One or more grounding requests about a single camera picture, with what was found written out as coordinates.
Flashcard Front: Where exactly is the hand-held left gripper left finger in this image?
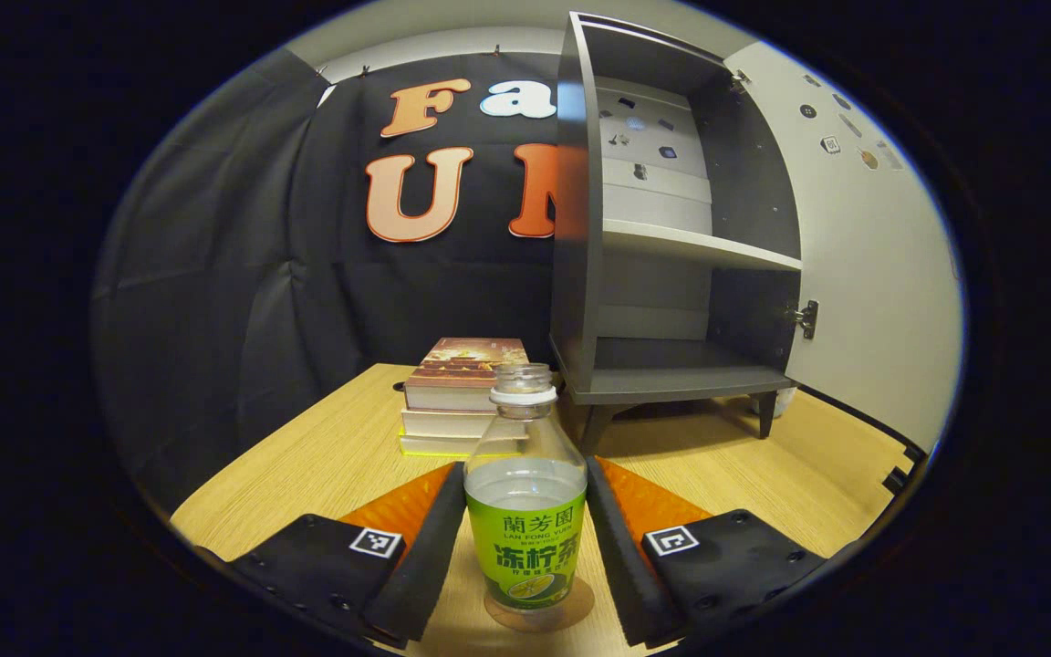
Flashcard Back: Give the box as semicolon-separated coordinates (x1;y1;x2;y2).
232;461;467;651

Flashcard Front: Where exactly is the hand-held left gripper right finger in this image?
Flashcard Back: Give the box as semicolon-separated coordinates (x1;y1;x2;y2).
585;456;827;651

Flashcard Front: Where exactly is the round brown coaster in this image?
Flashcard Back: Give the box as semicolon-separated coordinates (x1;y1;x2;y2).
484;575;596;633

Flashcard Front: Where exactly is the green label bottle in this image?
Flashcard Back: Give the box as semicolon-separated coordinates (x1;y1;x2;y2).
463;363;588;614

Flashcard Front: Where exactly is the dark grey cabinet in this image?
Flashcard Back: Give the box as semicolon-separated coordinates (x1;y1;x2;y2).
548;11;805;453

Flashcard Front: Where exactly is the white cabinet door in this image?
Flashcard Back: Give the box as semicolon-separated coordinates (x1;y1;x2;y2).
722;41;964;453

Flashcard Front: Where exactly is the white cabinet shelf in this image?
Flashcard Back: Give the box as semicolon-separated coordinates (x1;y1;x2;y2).
600;219;803;272

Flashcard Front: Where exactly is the yellow book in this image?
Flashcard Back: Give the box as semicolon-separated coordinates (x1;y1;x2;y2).
397;431;526;458

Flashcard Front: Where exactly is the white-edged book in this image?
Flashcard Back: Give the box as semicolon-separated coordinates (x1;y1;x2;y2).
400;406;501;439

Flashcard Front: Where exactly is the book with red cover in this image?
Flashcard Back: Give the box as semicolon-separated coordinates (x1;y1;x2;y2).
403;338;529;412

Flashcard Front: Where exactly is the black backdrop cloth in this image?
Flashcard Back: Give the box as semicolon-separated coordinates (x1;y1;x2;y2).
92;46;581;516

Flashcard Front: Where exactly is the row of backdrop clips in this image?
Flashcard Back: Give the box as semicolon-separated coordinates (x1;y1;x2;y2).
314;44;504;78

